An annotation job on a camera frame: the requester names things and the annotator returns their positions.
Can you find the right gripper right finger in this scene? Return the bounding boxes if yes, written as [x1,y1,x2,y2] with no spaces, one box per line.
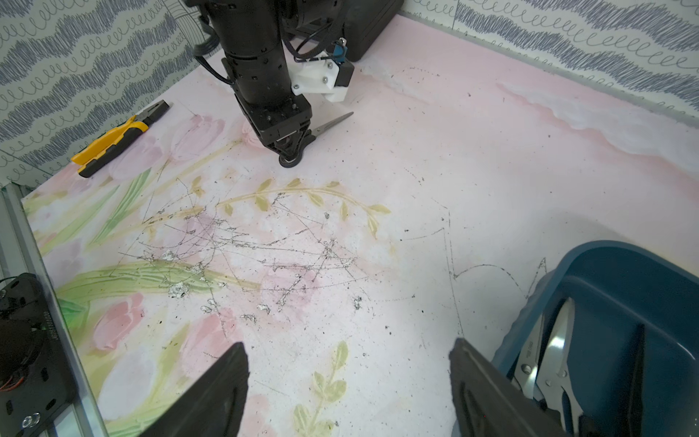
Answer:
[449,338,565,437]

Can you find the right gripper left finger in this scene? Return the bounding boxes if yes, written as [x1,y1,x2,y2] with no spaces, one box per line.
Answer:
[142,342,249,437]

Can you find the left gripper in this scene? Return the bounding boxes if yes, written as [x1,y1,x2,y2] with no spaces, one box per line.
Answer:
[236,94,317,169]

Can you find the small black handled scissors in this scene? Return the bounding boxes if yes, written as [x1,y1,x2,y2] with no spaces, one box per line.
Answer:
[512,315,544,402]

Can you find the black handled steel scissors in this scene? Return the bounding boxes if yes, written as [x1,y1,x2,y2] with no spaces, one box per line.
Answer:
[536,298,584,436]

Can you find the all black scissors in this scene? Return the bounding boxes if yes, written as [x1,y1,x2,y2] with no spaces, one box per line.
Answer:
[623,324,646,437]

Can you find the teal plastic storage box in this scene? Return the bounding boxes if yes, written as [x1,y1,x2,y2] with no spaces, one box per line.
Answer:
[493,240,698,436]

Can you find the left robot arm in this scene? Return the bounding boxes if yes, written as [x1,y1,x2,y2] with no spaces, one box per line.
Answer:
[185,1,353,168]

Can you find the black plastic tool case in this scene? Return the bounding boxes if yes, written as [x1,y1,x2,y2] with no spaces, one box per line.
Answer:
[342,0,404,62]

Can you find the yellow black pliers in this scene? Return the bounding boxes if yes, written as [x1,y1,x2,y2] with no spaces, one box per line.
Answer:
[71,100,170,178]

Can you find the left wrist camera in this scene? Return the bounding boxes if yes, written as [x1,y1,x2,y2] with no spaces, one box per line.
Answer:
[289,38,354,103]

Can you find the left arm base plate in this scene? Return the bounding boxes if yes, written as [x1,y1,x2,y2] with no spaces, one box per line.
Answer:
[1,272,78,436]

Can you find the aluminium rail frame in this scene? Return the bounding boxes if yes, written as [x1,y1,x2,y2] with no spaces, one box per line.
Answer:
[1,183,107,436]

